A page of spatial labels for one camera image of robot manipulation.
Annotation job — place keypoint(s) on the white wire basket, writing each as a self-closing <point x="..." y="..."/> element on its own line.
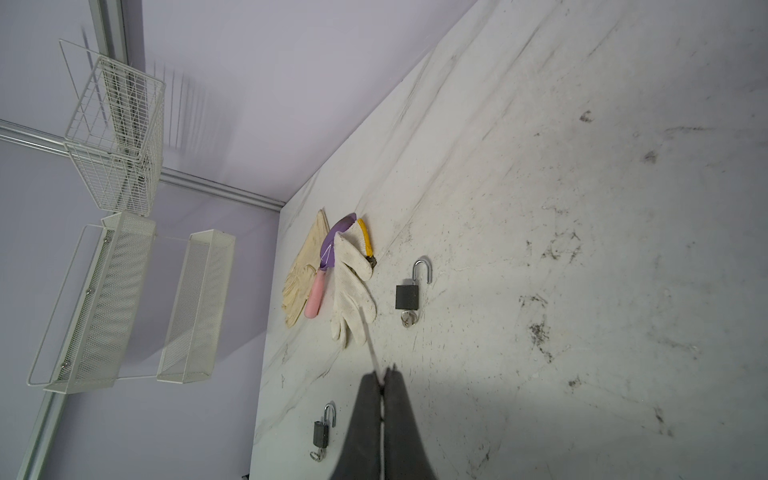
<point x="115" y="135"/>

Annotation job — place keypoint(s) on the white knit glove yellow cuff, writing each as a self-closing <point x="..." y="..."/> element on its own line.
<point x="353" y="305"/>

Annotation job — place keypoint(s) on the white mesh two-tier shelf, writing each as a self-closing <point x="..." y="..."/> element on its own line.
<point x="127" y="282"/>

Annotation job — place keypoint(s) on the purple trowel pink handle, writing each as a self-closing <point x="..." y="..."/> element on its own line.
<point x="327" y="260"/>

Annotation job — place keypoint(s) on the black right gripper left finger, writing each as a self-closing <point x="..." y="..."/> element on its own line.
<point x="360" y="456"/>

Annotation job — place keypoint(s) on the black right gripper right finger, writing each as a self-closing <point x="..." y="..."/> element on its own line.
<point x="404" y="455"/>

